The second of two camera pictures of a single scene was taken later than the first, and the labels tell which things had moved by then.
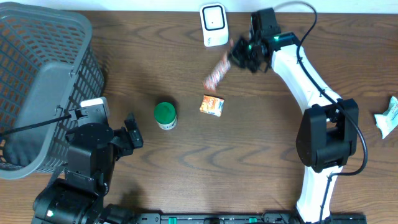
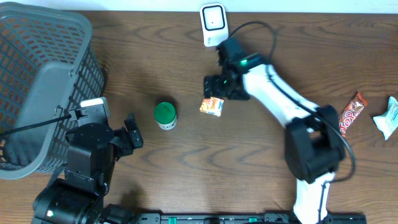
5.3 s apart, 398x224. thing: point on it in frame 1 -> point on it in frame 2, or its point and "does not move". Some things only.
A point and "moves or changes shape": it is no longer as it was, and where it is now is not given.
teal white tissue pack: (387, 121) does not move
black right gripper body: (244, 54) -> (221, 86)
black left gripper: (127, 146) does not move
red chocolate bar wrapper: (221, 68) moves or changes shape
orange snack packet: (212, 105) does not move
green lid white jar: (165, 116) does not move
